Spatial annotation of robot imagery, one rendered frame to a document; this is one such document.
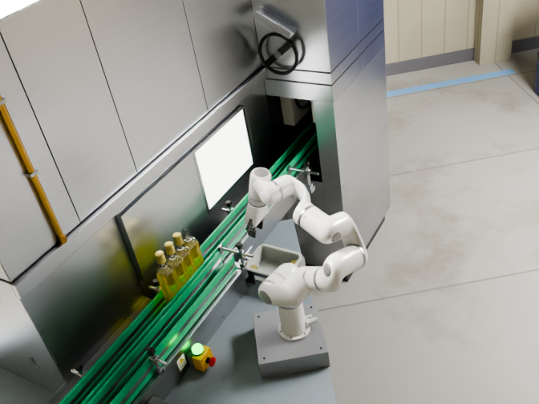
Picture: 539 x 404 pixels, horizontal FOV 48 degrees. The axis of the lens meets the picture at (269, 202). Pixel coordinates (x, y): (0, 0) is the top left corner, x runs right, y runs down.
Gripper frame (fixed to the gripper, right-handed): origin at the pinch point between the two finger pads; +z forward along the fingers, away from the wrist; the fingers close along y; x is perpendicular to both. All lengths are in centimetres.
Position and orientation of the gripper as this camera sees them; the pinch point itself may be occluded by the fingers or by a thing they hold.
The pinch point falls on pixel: (255, 228)
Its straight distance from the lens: 230.9
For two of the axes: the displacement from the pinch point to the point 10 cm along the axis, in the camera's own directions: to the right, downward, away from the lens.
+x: 8.7, 3.9, -3.0
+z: -0.8, 7.2, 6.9
